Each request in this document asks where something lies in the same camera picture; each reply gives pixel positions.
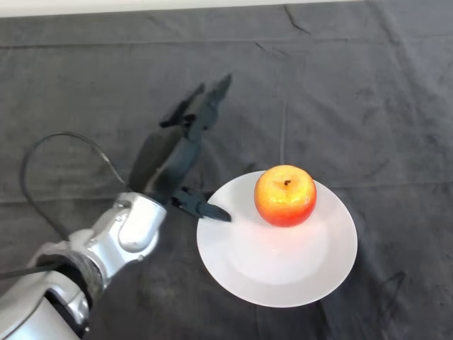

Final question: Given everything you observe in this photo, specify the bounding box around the black cloth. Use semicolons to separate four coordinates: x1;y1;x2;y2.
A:
0;2;453;340

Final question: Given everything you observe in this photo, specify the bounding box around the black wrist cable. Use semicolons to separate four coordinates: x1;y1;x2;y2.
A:
0;131;128;281

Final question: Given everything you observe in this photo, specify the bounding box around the white round plate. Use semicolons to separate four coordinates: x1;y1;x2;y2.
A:
195;170;359;307

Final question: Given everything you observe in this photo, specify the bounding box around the red yellow apple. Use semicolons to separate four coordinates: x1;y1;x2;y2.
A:
253;164;317;227

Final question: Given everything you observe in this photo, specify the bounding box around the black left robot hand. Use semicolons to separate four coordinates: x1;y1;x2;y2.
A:
127;73;234;223

